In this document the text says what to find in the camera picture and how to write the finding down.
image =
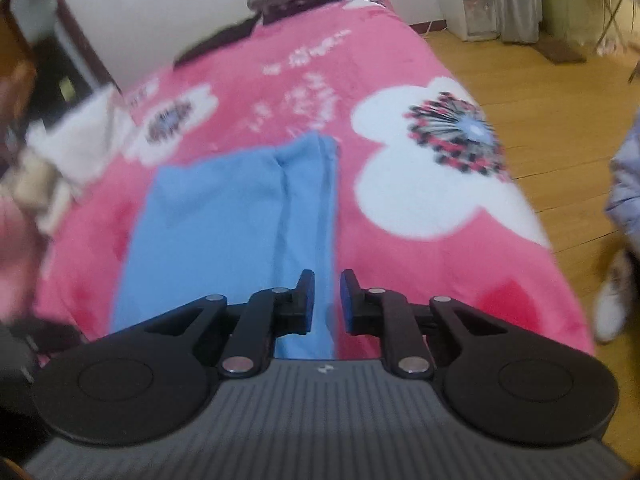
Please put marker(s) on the pink floral blanket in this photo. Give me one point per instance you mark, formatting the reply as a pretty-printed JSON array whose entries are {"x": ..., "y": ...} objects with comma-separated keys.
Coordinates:
[{"x": 310, "y": 85}]

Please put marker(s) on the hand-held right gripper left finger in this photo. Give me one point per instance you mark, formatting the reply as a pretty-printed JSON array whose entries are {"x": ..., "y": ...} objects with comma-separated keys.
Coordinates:
[{"x": 310, "y": 302}]

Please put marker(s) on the brown door mat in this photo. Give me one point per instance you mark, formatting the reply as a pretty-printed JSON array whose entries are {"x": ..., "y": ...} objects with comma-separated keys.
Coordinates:
[{"x": 560, "y": 51}]

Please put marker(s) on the white garment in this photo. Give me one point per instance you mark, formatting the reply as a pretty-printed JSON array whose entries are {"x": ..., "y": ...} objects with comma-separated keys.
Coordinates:
[{"x": 85, "y": 135}]

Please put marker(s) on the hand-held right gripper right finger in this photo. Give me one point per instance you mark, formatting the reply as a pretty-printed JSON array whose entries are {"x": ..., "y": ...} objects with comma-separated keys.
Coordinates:
[{"x": 346, "y": 302}]

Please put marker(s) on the blue t-shirt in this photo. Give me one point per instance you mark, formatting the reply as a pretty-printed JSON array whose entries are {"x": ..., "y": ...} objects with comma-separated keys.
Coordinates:
[{"x": 225, "y": 230}]

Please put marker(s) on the light pink quilt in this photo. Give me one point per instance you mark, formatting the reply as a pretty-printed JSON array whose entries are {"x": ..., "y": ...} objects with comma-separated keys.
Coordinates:
[{"x": 17, "y": 255}]

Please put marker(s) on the white water dispenser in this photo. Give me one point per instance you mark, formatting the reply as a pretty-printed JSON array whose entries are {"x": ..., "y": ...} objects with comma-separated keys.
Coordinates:
[{"x": 467, "y": 10}]

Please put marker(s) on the beige garment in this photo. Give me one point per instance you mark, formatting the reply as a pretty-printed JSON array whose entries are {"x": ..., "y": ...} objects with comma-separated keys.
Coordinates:
[{"x": 32, "y": 180}]

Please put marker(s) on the white shoe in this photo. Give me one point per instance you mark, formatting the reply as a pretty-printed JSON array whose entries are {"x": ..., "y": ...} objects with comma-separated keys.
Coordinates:
[{"x": 612, "y": 300}]

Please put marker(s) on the brown wooden door frame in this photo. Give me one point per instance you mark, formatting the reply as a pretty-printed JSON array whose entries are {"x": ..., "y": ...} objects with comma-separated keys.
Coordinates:
[{"x": 75, "y": 25}]

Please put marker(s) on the grey curtain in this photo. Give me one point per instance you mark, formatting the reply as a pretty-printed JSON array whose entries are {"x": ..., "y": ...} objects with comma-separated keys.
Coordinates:
[{"x": 517, "y": 0}]

